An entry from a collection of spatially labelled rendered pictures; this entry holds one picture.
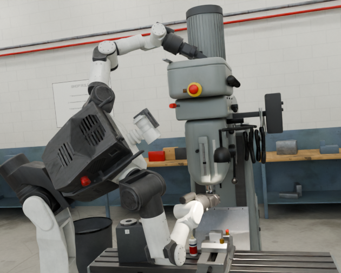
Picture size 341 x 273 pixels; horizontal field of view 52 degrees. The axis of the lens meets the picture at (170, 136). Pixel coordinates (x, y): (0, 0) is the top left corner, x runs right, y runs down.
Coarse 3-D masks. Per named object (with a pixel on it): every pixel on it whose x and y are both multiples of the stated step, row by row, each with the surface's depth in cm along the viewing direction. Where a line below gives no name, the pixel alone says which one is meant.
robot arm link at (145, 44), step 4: (136, 36) 162; (140, 36) 162; (148, 36) 170; (140, 40) 162; (144, 40) 168; (148, 40) 170; (140, 44) 162; (144, 44) 163; (148, 44) 169; (152, 44) 169; (140, 48) 165; (144, 48) 166; (148, 48) 168; (152, 48) 170
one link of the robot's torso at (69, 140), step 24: (72, 120) 123; (96, 120) 120; (48, 144) 128; (72, 144) 121; (96, 144) 142; (120, 144) 118; (48, 168) 125; (72, 168) 119; (96, 168) 121; (120, 168) 121; (72, 192) 125; (96, 192) 131
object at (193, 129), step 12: (192, 120) 164; (204, 120) 162; (216, 120) 161; (192, 132) 163; (204, 132) 161; (216, 132) 160; (192, 144) 164; (216, 144) 161; (228, 144) 172; (192, 156) 164; (192, 168) 165; (216, 168) 162; (228, 168) 171; (216, 180) 163
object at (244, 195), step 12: (240, 132) 203; (240, 144) 203; (240, 156) 204; (240, 168) 204; (252, 168) 233; (192, 180) 215; (228, 180) 207; (240, 180) 205; (252, 180) 214; (204, 192) 211; (216, 192) 210; (228, 192) 208; (240, 192) 206; (252, 192) 208; (228, 204) 209; (240, 204) 206; (252, 204) 208; (252, 216) 208; (252, 228) 208; (252, 240) 208
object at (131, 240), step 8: (120, 224) 184; (128, 224) 180; (136, 224) 181; (120, 232) 179; (128, 232) 178; (136, 232) 178; (120, 240) 179; (128, 240) 179; (136, 240) 178; (144, 240) 178; (120, 248) 179; (128, 248) 179; (136, 248) 179; (144, 248) 178; (120, 256) 180; (128, 256) 179; (136, 256) 179; (144, 256) 179
